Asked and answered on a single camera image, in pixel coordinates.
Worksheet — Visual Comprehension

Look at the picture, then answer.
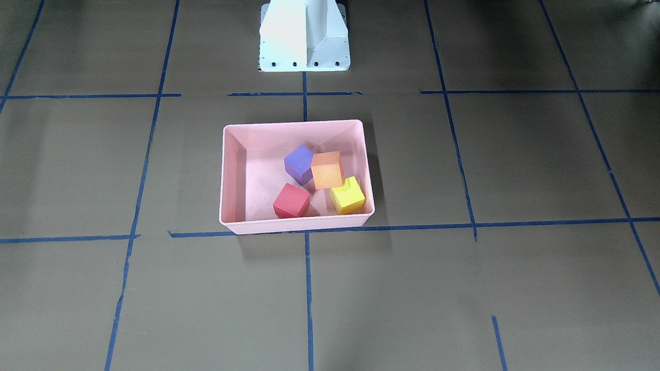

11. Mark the orange foam block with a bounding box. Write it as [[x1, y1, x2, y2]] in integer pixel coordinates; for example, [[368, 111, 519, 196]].
[[311, 151, 344, 190]]

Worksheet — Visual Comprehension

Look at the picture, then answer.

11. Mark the yellow foam block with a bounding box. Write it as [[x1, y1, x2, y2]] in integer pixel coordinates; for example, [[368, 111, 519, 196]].
[[328, 176, 366, 214]]

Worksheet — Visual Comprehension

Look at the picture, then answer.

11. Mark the purple foam block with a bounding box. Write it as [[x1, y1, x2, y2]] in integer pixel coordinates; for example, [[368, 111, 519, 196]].
[[284, 145, 314, 186]]

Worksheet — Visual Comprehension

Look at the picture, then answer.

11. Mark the red foam block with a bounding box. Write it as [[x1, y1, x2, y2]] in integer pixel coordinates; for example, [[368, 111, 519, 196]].
[[273, 183, 310, 218]]

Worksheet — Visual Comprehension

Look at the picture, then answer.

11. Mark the pink plastic bin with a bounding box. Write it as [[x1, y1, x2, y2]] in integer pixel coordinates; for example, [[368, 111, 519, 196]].
[[219, 120, 375, 235]]

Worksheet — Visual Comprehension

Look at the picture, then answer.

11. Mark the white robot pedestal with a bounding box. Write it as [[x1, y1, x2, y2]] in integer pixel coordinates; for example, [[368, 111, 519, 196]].
[[258, 1, 351, 73]]

